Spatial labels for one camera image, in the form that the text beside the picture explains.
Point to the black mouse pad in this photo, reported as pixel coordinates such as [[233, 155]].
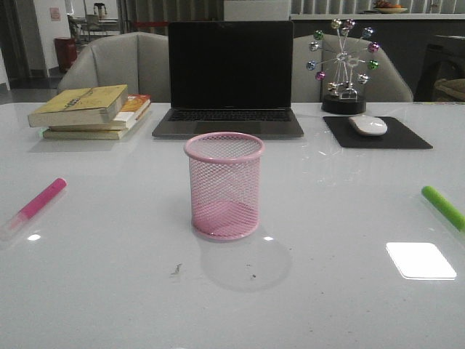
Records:
[[398, 135]]

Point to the grey left armchair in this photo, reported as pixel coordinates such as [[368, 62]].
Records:
[[139, 60]]

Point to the ferris wheel desk ornament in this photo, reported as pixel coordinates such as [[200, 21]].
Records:
[[339, 72]]

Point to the yellow top book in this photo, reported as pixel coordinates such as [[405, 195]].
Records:
[[95, 105]]

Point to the bottom pale book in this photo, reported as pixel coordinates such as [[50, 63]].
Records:
[[92, 135]]

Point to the fruit bowl on counter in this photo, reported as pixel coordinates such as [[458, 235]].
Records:
[[387, 7]]

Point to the orange middle book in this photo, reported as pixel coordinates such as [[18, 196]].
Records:
[[135, 108]]

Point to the grey armchair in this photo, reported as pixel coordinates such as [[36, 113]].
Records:
[[386, 83], [139, 60]]

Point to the grey open laptop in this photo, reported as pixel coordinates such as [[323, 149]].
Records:
[[230, 76]]

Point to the green highlighter pen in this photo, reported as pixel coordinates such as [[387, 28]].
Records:
[[442, 205]]

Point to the pink mesh pen holder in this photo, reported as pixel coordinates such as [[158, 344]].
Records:
[[224, 172]]

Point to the grey right armchair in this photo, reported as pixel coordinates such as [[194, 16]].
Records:
[[386, 83]]

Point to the white computer mouse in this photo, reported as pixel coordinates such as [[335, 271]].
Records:
[[368, 125]]

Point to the pink highlighter pen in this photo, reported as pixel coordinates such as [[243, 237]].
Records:
[[31, 209]]

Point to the red trash bin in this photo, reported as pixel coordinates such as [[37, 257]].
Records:
[[66, 52]]

